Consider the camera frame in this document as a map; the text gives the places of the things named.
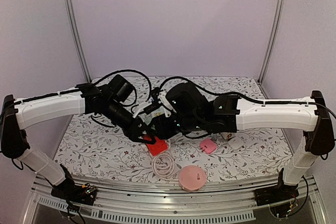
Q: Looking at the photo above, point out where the floral patterned table mat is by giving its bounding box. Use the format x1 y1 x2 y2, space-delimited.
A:
52 76 295 184

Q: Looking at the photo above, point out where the red cube socket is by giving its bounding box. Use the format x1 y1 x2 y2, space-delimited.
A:
146 136 169 157

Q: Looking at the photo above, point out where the pink plug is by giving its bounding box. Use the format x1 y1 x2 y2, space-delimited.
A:
200 138 217 154

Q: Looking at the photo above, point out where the white plug adapter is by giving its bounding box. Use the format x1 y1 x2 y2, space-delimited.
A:
228 136 244 150

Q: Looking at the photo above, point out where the white multicolour power strip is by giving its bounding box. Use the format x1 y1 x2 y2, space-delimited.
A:
139 98 166 119

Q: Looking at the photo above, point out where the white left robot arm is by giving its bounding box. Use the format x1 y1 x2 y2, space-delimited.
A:
1 75 83 187

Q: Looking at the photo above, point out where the aluminium front rail frame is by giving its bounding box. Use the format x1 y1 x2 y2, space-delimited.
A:
23 175 329 223

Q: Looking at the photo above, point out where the round pink socket base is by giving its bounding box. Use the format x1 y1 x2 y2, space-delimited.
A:
178 165 207 192

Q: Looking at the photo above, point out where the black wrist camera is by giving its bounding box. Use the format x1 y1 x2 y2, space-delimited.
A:
133 101 159 118
152 87 175 118

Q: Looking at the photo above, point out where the white cube adapter red print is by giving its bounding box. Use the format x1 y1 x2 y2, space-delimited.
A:
220 132 235 141

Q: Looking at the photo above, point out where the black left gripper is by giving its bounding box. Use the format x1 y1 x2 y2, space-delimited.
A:
104 99 157 144

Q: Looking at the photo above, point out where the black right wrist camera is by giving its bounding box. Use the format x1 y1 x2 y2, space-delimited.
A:
152 87 175 118

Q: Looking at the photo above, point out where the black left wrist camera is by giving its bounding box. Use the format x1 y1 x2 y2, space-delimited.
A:
133 101 159 118

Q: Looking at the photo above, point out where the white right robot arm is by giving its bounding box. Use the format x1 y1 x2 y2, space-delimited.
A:
152 81 335 201

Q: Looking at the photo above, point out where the aluminium left corner post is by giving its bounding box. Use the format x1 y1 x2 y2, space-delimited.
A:
64 0 92 82

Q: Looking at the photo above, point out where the aluminium corner post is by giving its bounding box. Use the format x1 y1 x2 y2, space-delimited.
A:
258 0 285 85
64 0 92 82

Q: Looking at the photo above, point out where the aluminium right corner post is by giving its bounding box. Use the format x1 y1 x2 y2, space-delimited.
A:
258 0 285 85

